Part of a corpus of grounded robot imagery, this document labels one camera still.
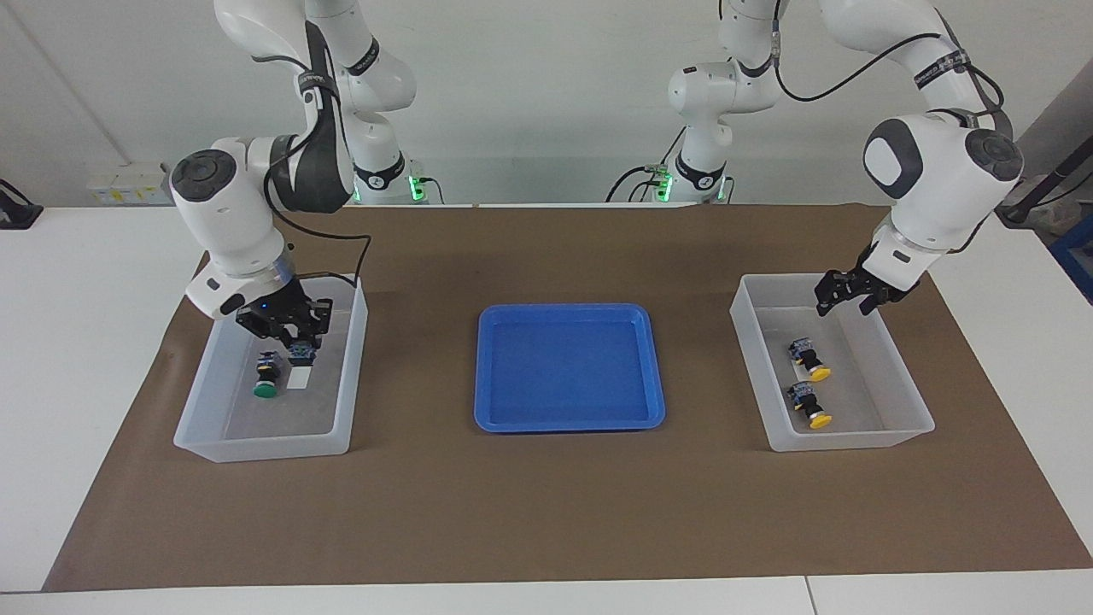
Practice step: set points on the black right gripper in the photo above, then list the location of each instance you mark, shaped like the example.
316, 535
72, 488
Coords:
286, 309

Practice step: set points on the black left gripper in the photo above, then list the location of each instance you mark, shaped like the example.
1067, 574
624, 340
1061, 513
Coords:
879, 278

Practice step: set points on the green push button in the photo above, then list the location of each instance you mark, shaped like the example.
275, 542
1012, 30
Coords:
301, 352
266, 380

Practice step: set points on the yellow push button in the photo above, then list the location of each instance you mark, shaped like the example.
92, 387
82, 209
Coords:
807, 359
809, 406

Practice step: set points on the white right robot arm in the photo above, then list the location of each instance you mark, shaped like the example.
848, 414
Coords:
226, 213

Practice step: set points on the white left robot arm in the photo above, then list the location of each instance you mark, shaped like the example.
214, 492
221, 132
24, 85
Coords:
931, 179

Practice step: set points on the white socket boxes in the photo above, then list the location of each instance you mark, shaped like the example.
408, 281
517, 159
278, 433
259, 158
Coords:
128, 188

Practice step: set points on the white paper label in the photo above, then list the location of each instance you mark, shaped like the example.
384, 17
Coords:
299, 380

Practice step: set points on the translucent white plastic box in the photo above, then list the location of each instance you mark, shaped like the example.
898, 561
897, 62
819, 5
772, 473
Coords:
854, 440
213, 444

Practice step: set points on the black pole stand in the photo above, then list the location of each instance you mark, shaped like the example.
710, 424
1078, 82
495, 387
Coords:
1046, 184

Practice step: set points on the blue plastic tray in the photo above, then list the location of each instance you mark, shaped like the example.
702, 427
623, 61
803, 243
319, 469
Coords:
568, 384

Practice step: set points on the brown paper mat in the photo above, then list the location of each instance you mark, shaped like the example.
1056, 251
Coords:
546, 512

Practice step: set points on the black clamp object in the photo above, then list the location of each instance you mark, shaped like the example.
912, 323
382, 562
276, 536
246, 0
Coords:
17, 215

